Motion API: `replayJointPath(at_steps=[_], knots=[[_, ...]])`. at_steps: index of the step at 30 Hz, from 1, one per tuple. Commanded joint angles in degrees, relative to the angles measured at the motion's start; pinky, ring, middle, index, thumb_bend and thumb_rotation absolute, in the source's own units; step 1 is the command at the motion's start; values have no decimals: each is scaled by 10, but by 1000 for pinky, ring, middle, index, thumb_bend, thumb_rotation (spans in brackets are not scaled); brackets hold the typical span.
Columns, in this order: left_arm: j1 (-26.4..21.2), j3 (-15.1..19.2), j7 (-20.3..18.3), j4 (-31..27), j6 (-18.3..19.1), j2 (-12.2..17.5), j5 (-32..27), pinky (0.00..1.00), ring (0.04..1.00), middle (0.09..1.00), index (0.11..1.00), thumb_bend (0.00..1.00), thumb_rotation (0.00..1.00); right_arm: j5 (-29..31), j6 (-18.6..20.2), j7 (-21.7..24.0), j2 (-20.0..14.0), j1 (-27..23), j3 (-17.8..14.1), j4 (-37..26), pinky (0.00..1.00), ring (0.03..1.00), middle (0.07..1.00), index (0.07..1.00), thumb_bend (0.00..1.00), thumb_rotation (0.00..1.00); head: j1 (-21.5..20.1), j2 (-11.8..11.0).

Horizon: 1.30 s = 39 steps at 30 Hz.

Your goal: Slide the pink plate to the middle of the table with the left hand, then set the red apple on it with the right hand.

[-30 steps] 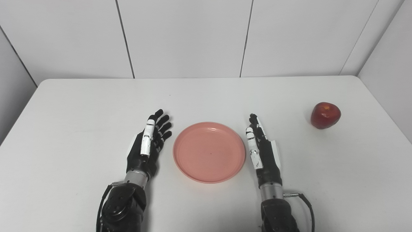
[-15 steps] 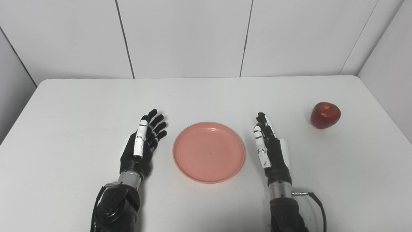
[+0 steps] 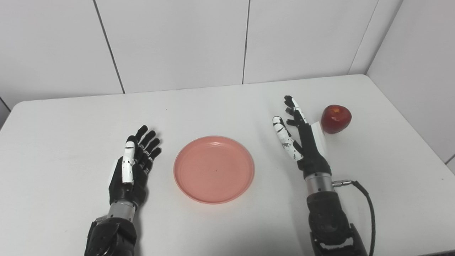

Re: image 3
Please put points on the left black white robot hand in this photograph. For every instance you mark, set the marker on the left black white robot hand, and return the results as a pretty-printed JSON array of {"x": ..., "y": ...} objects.
[{"x": 129, "y": 177}]

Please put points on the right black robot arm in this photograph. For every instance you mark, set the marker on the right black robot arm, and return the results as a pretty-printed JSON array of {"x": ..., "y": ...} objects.
[{"x": 330, "y": 220}]

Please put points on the pink round plate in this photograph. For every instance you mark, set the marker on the pink round plate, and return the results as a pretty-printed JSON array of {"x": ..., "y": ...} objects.
[{"x": 214, "y": 170}]

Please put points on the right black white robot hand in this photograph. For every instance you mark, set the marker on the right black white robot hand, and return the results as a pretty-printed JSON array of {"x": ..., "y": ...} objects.
[{"x": 309, "y": 153}]

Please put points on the red apple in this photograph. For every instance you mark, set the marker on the red apple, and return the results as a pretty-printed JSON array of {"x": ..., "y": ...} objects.
[{"x": 336, "y": 119}]

